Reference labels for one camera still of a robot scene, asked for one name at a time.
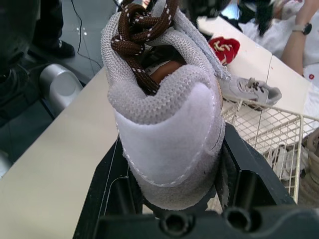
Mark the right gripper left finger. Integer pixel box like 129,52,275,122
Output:
86,138,147,226

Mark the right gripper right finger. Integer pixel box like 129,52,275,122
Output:
216,121,296,216

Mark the grey shoe with brown laces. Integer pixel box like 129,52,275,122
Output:
100,0,234,211
222,76,283,110

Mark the white shoe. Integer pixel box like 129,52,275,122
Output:
263,145,306,181

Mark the beige shoe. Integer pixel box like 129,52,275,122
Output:
298,129,319,207

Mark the red plush slipper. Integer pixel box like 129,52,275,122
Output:
208,36,241,67

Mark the robot body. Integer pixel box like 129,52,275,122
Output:
0,44,55,128

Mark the person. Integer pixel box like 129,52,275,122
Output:
31,0,76,60
236,0,319,88

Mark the white wire basket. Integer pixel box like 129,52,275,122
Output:
220,98,319,209

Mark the black cable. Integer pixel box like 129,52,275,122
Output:
70,0,102,64

